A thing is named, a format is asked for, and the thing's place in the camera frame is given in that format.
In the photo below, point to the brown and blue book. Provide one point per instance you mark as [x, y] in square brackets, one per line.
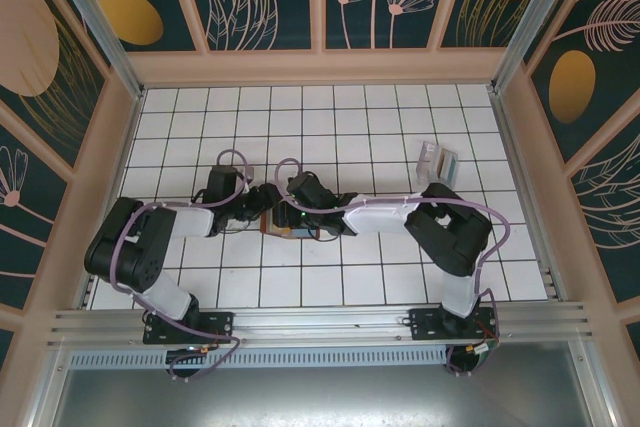
[280, 233]

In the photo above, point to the blue credit card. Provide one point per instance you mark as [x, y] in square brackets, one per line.
[302, 233]

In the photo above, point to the small blue-white booklet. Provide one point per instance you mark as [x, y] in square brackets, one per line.
[427, 164]

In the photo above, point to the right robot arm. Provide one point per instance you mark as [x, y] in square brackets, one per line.
[375, 217]

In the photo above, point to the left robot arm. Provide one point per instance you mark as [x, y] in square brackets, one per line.
[195, 222]

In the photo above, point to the beige credit card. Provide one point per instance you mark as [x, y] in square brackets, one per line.
[443, 167]

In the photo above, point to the teal credit card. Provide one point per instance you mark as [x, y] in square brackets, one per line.
[452, 168]

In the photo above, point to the grey metal sheet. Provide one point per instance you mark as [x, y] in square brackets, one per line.
[320, 397]

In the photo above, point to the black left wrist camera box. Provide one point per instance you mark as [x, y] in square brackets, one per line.
[222, 184]

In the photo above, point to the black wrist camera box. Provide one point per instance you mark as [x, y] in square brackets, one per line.
[310, 191]
[222, 184]

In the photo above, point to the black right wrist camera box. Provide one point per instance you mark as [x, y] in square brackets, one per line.
[310, 191]

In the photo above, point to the aluminium front rail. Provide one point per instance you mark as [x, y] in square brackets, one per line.
[320, 319]

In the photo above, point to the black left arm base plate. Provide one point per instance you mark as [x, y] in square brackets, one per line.
[220, 327]

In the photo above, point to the aluminium side rail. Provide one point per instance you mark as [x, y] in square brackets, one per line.
[530, 197]
[112, 197]

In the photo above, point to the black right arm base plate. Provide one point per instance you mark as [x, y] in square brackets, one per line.
[425, 324]

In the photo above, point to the aluminium corner post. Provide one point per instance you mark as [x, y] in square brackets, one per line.
[95, 22]
[525, 22]

